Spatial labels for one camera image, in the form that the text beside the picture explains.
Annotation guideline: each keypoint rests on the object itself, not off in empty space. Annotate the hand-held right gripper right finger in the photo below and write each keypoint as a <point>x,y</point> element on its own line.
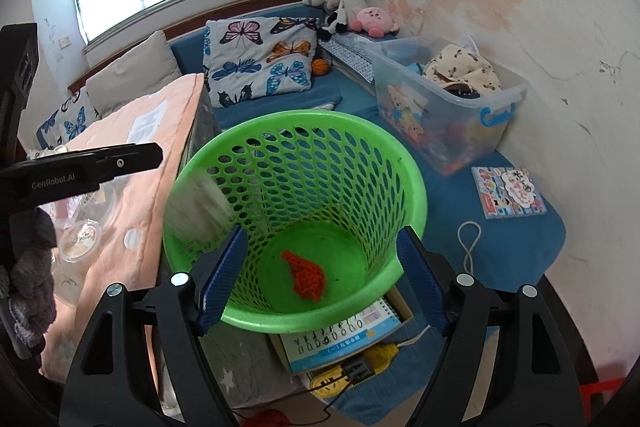
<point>422,282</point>

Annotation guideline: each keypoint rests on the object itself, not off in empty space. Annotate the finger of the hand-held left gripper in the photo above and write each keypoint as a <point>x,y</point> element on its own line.
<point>130,162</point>

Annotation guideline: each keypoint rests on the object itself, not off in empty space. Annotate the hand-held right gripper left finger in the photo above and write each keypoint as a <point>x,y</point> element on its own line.
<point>222,277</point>

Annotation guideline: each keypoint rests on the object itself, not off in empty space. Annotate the clear round pastry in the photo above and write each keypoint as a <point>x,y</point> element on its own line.
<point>82,237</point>

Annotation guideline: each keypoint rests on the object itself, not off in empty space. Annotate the green plastic mesh basket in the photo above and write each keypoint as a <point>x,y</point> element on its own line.
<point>310,252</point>

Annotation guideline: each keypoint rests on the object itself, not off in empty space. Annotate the person's left forearm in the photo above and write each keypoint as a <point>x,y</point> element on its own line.
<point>32,287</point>

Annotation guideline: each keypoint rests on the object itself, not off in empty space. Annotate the small butterfly-print pillow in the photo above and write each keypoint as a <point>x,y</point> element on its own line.
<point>75,122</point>

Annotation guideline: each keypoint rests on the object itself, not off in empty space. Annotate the orange knitted cloth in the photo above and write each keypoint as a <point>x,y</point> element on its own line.
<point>305,277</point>

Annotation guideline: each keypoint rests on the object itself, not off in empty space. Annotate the beige pillow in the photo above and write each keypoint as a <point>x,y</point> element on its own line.
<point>130,72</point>

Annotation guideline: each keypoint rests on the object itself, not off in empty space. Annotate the grey star-print cloth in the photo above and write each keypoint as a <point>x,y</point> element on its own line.
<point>240,367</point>

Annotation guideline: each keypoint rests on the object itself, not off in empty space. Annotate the blue and white workbook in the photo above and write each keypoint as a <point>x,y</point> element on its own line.
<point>340,337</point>

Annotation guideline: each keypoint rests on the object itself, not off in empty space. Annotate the black plug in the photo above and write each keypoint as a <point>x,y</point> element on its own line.
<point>357,369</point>

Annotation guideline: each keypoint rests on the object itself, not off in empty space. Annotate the colourful sticker book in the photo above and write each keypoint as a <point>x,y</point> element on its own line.
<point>505,192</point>

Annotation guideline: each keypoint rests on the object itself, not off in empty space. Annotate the yellow power strip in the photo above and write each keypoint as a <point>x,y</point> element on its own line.
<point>325,382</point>

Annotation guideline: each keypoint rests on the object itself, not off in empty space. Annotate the clear plastic storage box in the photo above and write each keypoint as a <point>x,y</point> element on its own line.
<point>450,127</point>

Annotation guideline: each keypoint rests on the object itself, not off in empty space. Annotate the large butterfly-print pillow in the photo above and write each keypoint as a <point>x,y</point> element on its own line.
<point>250,57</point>

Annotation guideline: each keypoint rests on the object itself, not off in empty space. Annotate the red plastic object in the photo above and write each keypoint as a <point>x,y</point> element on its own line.
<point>600,389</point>

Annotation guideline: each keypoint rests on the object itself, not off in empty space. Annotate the small orange ball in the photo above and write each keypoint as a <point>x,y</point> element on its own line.
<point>321,67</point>

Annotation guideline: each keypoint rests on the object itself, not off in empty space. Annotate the cream bear-print cloth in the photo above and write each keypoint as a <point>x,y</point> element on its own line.
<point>465,67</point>

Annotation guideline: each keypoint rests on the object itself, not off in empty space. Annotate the black and white patterned cloth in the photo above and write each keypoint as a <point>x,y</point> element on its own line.
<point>350,54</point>

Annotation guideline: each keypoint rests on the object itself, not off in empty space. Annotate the pink round plush toy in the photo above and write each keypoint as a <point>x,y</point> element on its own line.
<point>372,19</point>

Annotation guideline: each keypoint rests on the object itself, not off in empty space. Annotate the black and white cow plush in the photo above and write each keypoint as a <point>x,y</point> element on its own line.
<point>345,2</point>

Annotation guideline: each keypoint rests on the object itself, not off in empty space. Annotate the white wall switch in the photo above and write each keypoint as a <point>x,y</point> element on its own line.
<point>63,42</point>

